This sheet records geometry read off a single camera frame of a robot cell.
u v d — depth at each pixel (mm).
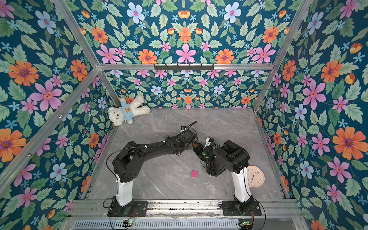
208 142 903
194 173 842
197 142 784
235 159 515
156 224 702
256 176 826
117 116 1043
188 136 733
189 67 927
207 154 735
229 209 718
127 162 513
